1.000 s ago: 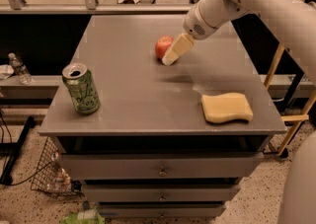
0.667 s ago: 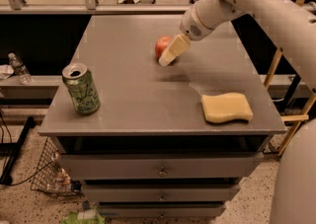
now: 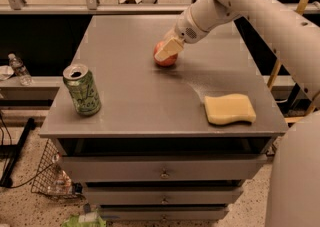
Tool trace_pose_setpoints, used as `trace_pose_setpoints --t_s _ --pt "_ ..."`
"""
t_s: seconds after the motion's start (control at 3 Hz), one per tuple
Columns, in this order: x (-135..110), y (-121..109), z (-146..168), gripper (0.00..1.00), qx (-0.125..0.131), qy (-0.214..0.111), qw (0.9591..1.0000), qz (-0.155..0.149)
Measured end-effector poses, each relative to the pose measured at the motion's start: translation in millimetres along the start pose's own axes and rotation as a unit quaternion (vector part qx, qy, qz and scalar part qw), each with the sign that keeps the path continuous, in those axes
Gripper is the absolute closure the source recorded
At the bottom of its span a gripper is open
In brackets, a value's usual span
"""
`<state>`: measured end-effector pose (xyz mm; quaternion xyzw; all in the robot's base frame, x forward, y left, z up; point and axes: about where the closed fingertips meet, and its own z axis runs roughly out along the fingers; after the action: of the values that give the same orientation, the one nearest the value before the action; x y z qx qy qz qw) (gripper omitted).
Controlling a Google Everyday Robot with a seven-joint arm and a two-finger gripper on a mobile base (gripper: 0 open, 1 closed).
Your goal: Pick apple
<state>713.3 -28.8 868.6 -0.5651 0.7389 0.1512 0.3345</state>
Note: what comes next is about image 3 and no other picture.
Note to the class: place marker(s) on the black metal stand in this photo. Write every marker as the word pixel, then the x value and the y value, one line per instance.
pixel 12 153

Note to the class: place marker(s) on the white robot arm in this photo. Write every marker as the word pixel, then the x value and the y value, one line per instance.
pixel 293 198

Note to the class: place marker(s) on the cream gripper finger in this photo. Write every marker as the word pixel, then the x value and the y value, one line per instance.
pixel 167 48

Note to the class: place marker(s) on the green white wipes package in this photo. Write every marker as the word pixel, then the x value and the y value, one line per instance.
pixel 91 219

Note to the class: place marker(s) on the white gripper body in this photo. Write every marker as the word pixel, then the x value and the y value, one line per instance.
pixel 185 30

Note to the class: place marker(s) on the clear plastic water bottle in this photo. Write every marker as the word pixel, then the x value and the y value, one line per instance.
pixel 20 69

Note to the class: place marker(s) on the red apple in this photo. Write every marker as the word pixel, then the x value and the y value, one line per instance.
pixel 165 63

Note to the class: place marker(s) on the wire mesh basket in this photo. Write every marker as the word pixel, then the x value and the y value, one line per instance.
pixel 50 180

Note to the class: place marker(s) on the yellow sponge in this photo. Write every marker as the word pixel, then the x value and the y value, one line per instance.
pixel 227 109

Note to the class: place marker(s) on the green soda can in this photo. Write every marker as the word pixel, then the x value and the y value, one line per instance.
pixel 80 83

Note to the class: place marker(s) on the crumpled white paper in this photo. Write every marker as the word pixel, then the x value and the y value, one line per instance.
pixel 5 72

